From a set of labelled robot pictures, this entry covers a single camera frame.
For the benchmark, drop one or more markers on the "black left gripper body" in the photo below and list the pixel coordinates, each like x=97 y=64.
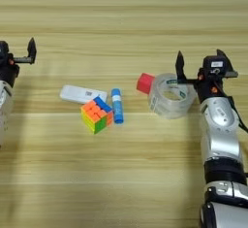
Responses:
x=9 y=71

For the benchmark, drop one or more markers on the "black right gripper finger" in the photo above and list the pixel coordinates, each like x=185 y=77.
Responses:
x=179 y=65
x=224 y=55

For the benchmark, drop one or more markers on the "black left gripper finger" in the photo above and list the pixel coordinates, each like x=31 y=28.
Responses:
x=31 y=52

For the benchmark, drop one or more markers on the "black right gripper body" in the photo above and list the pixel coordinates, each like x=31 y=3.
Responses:
x=206 y=88

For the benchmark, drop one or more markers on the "red cube block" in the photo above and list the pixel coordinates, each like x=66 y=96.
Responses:
x=144 y=83

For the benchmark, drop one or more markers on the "clear tape roll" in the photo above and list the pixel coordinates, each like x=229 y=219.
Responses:
x=161 y=104

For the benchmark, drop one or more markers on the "multicolour puzzle cube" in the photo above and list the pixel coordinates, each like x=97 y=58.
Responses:
x=97 y=115

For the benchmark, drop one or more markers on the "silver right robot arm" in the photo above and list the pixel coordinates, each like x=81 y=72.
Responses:
x=221 y=131

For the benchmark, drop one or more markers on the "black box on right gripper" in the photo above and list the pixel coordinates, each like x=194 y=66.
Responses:
x=215 y=64

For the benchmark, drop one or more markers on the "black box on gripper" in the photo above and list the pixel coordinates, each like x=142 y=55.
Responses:
x=3 y=49
x=215 y=64

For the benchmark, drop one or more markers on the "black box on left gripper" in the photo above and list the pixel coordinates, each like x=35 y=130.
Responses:
x=3 y=49

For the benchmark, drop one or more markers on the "white rectangular device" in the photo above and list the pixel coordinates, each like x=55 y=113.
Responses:
x=77 y=94

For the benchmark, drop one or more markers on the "blue glue stick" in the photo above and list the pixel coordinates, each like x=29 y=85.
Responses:
x=117 y=105

